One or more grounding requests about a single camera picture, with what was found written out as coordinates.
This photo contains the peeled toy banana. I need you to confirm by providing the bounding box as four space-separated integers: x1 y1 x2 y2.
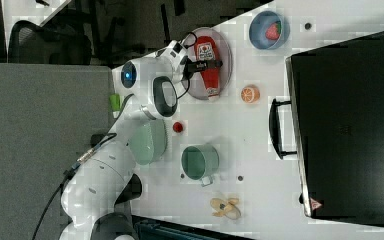
210 198 241 220

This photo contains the red toy strawberry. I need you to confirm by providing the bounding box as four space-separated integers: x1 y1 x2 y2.
265 21 282 41

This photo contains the green colander basket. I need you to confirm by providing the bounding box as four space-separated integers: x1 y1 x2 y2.
128 120 167 165

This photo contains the green mug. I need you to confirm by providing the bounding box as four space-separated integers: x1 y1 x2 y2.
181 144 220 187

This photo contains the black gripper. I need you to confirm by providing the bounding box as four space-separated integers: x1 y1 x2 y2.
183 59 223 80

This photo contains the orange slice toy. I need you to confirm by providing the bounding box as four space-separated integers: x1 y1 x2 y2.
241 85 260 103

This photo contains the small red toy tomato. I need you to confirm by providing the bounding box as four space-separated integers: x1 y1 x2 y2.
173 122 184 133

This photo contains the black cylindrical cup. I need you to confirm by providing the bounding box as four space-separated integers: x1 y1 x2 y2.
115 174 142 204

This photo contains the black office chair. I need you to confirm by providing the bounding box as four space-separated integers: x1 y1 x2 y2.
8 20 92 65

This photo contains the green white bottle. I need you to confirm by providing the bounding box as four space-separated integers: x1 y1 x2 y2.
109 93 121 118

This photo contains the red plush ketchup bottle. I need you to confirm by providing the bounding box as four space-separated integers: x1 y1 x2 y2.
194 36 220 101

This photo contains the grey oval plate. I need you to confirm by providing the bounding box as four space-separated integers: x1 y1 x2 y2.
182 27 233 100

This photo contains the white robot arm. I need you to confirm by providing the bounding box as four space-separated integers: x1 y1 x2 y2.
59 40 223 240

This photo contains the blue bowl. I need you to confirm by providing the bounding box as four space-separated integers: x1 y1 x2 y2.
249 11 290 50

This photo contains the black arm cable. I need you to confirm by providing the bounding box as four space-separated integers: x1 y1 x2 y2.
29 132 118 240

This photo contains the blue metal rail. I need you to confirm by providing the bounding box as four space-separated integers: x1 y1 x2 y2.
134 220 247 240

